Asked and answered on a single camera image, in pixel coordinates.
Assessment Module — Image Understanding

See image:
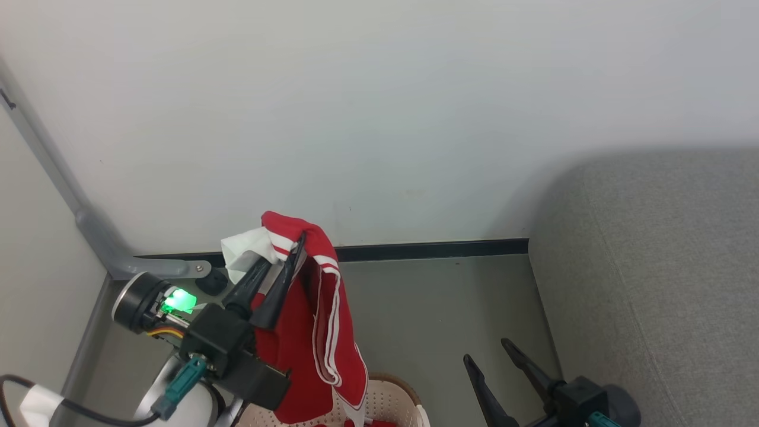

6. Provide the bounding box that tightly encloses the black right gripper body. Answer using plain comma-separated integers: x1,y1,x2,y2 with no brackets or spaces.
525,375,611,427

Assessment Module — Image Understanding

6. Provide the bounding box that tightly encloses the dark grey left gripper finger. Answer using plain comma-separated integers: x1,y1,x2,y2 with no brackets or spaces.
223,256,275,319
249,232,307,331

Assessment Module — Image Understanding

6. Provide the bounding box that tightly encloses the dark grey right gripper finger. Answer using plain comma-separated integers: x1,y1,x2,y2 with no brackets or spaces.
501,338,562,411
463,354,521,427

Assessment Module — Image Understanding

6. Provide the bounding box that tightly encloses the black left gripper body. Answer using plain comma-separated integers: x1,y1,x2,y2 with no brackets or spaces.
161,288,291,411

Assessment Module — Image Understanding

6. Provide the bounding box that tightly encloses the red garment with white stripes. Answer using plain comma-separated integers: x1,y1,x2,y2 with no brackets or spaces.
221,211,369,425

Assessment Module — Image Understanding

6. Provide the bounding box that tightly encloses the cream perforated laundry basket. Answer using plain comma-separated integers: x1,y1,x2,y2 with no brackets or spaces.
234,372,431,427

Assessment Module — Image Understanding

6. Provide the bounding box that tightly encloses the grey fabric sofa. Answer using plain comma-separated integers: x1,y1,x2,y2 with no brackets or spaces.
528,145,759,427

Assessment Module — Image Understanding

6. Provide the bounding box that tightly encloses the teal left cable connector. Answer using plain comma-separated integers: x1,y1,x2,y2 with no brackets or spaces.
150,355,209,420

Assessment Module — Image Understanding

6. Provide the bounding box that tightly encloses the grey metal wall bracket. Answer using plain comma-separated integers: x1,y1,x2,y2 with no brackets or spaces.
0,56,212,281

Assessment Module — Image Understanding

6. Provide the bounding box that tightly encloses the white cable label tag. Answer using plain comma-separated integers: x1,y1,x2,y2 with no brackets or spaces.
18,384,65,427

